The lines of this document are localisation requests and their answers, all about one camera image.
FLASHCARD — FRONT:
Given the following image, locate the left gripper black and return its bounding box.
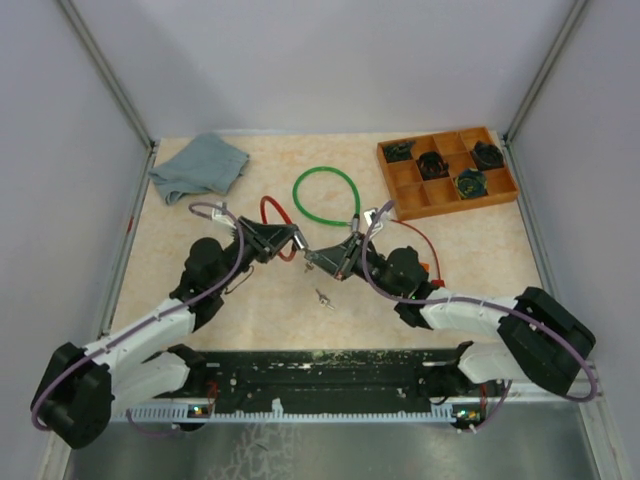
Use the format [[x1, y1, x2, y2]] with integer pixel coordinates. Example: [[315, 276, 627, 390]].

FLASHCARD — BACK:
[[213, 216, 300, 293]]

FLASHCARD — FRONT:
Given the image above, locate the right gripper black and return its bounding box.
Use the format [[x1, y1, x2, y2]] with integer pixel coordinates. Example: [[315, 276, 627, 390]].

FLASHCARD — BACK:
[[307, 230, 403, 298]]

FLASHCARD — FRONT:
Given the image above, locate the red translucent cable lock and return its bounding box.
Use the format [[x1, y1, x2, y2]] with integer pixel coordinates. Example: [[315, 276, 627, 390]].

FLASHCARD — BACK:
[[259, 194, 307, 262]]

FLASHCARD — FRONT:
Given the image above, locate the small silver key bunch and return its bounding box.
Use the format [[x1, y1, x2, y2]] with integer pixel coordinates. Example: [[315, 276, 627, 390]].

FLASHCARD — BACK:
[[315, 289, 335, 310]]

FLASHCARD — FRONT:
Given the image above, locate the red cable padlock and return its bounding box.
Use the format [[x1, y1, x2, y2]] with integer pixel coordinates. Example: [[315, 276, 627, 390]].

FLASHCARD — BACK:
[[392, 219, 446, 287]]

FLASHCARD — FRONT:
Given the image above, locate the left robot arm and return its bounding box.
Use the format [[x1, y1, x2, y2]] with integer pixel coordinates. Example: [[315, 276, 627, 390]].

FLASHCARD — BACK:
[[30, 217, 299, 449]]

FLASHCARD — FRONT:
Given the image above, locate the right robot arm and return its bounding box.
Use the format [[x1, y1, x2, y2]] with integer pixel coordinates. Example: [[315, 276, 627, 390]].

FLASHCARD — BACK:
[[273, 224, 597, 402]]

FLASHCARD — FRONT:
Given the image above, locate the blue grey folded cloth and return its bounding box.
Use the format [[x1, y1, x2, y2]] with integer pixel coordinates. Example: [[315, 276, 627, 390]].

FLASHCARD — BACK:
[[149, 133, 250, 205]]

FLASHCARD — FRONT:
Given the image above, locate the green black rolled sock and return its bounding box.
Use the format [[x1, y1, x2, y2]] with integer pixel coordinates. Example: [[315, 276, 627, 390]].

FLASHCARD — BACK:
[[382, 141, 415, 163]]

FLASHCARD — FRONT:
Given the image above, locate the black orange rolled sock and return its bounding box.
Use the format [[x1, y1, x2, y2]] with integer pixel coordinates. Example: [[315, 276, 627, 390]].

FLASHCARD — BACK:
[[416, 151, 449, 180]]

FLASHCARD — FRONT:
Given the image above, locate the wooden compartment tray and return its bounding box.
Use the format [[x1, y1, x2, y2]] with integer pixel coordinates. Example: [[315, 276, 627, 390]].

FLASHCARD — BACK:
[[377, 126, 519, 220]]

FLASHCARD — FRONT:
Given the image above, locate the rolled dark sock in tray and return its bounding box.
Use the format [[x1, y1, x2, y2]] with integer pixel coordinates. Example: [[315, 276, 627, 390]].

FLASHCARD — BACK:
[[453, 168, 488, 200]]

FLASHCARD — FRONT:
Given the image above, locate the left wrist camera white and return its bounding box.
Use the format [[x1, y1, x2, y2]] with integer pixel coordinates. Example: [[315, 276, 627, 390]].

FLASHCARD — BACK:
[[211, 201, 236, 235]]

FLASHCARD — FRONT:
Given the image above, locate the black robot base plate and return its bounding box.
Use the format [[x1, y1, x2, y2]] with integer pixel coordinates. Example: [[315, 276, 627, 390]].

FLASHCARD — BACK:
[[169, 348, 504, 416]]

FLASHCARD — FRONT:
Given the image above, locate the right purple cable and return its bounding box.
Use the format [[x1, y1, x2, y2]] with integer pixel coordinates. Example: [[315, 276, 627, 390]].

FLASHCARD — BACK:
[[360, 199, 599, 402]]

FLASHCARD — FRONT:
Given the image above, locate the grey cable duct rail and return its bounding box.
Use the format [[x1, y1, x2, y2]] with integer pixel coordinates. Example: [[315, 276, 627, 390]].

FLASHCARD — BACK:
[[99, 402, 481, 424]]

